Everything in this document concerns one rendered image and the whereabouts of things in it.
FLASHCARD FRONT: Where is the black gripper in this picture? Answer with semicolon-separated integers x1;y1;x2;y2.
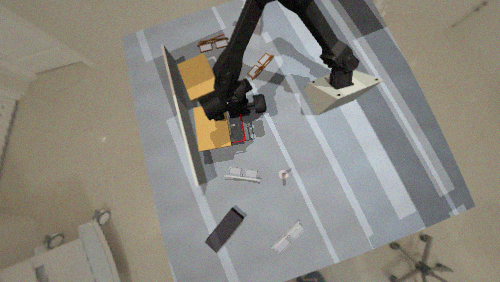
214;94;267;121

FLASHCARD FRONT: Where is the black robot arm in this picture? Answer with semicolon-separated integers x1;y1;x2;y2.
198;0;360;120

